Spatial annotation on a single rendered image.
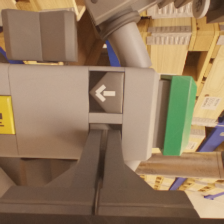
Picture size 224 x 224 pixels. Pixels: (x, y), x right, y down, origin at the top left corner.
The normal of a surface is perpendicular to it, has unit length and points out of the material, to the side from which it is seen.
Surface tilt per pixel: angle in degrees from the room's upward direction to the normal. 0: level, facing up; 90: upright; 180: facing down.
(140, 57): 60
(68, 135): 74
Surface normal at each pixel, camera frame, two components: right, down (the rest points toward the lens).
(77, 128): 0.00, 0.25
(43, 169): 0.29, 0.25
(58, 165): -0.29, 0.23
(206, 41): -0.22, 0.83
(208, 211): -0.17, -0.55
